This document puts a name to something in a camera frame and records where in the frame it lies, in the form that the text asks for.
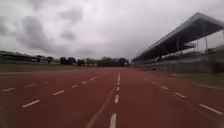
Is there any row of trees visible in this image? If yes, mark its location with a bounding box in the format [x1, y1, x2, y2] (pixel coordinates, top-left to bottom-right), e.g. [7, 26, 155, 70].
[59, 55, 130, 67]

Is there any red running track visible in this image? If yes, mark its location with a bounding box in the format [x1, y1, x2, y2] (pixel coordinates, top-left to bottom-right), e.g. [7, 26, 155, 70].
[0, 67, 224, 128]

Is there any grass field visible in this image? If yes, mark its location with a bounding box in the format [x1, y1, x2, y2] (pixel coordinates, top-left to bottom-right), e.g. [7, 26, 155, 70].
[0, 63, 101, 74]

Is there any roofed grandstand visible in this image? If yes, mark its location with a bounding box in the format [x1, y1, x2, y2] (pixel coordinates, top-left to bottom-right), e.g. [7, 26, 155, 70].
[131, 12, 224, 74]

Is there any grass strip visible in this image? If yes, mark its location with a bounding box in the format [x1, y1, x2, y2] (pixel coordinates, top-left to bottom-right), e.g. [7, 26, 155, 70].
[166, 71, 224, 88]

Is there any long low building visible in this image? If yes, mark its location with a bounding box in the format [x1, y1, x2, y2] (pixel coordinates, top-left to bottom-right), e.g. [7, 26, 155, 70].
[0, 49, 61, 65]

